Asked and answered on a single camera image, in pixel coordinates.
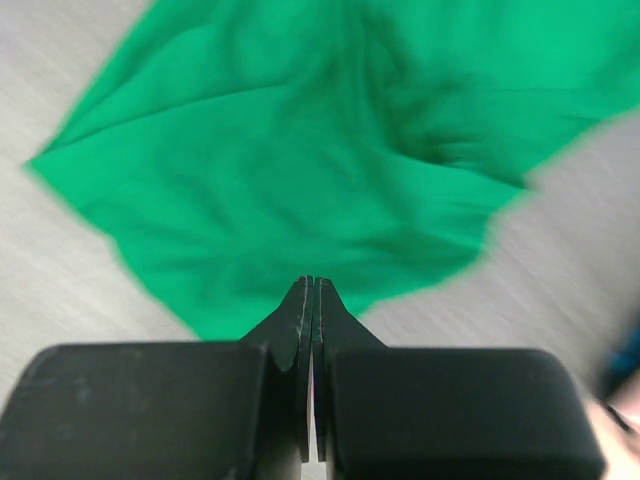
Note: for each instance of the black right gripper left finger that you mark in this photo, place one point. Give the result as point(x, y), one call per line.
point(168, 410)

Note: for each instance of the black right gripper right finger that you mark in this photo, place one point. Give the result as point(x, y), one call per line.
point(385, 412)

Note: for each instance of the green t shirt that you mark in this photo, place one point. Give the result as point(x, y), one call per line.
point(229, 147)

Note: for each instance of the blue folded t shirt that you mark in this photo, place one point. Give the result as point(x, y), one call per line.
point(623, 363)

